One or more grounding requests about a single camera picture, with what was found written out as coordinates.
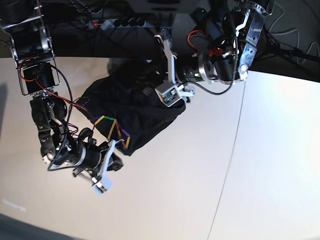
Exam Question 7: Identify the aluminium frame post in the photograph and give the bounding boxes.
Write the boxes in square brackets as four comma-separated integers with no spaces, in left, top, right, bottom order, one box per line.
[146,12,176,39]

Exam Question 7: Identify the black power brick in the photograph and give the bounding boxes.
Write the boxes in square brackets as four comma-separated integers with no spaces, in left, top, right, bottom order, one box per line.
[190,7,210,29]

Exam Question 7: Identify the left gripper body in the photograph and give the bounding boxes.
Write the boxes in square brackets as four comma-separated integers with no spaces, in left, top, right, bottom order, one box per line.
[154,34,220,100]

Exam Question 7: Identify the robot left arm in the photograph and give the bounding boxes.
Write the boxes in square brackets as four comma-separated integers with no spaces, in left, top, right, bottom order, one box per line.
[154,0,274,107]

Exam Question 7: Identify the black T-shirt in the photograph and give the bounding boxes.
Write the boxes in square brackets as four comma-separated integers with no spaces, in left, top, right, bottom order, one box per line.
[77,59,186,156]

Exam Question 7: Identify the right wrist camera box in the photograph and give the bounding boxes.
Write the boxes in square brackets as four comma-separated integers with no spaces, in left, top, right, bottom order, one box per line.
[91,176,112,196]

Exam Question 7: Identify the grey coiled cable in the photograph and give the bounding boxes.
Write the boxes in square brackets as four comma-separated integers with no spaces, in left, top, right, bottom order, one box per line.
[268,0,320,66]

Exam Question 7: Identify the grey power strip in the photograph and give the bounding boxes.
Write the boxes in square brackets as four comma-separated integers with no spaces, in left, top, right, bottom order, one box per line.
[81,18,147,31]

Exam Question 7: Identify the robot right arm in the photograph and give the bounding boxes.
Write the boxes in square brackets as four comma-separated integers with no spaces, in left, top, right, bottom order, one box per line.
[0,0,123,192]

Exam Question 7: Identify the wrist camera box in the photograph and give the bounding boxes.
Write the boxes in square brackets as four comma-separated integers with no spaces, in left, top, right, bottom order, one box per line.
[91,176,112,196]
[155,81,182,107]

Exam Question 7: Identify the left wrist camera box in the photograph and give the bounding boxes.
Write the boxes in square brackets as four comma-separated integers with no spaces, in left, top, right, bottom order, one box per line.
[155,81,182,107]

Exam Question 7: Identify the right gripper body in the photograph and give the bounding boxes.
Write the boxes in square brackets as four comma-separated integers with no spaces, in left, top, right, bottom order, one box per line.
[48,127,117,184]

